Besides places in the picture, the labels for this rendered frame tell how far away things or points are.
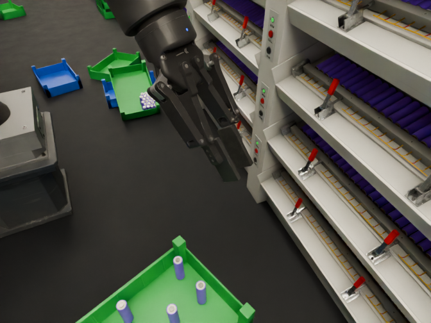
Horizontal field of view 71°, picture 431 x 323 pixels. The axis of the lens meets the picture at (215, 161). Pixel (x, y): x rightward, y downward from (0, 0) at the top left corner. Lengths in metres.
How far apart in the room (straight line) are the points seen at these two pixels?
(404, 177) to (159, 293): 0.51
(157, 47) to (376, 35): 0.39
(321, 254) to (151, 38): 0.76
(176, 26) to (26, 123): 0.74
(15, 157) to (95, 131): 0.63
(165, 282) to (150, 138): 0.95
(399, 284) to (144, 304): 0.51
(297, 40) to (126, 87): 1.13
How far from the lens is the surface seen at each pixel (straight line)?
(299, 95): 0.80
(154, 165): 1.35
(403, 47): 0.59
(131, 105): 1.70
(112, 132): 1.58
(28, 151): 1.06
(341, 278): 0.94
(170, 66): 0.40
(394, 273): 0.76
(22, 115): 1.10
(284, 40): 0.82
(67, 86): 2.01
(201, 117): 0.41
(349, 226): 0.79
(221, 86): 0.46
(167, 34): 0.40
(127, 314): 0.61
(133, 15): 0.40
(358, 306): 0.92
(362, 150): 0.67
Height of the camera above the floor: 0.92
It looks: 43 degrees down
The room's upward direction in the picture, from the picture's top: straight up
